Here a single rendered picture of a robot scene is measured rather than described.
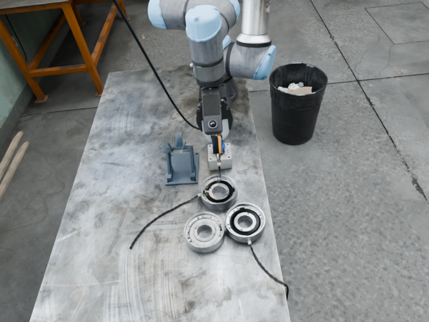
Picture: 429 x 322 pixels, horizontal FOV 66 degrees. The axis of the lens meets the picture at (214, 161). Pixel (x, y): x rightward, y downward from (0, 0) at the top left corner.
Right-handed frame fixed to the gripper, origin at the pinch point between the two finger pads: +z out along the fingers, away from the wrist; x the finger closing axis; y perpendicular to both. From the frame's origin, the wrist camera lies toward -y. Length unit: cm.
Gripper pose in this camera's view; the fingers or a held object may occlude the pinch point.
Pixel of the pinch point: (217, 140)
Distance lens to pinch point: 94.3
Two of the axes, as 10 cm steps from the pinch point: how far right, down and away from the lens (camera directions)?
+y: 0.1, -7.4, 6.8
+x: -10.0, 0.6, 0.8
